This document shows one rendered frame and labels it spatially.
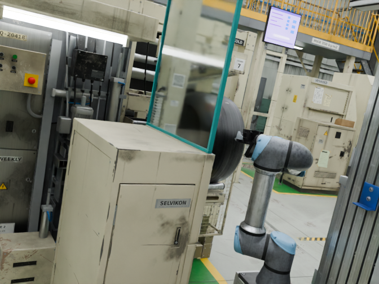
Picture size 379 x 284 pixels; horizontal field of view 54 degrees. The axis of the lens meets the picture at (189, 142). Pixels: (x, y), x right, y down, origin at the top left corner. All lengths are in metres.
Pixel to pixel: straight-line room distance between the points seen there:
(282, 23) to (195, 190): 5.10
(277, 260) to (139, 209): 0.66
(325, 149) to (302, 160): 5.27
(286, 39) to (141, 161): 5.27
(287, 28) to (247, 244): 5.03
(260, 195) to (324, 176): 5.40
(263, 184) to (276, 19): 4.85
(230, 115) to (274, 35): 4.10
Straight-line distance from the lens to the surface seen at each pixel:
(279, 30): 6.27
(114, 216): 1.31
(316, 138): 6.62
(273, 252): 1.67
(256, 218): 1.63
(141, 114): 2.71
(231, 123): 2.19
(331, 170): 7.05
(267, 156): 1.53
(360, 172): 1.58
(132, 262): 1.42
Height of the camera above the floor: 1.53
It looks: 9 degrees down
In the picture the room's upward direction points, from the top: 11 degrees clockwise
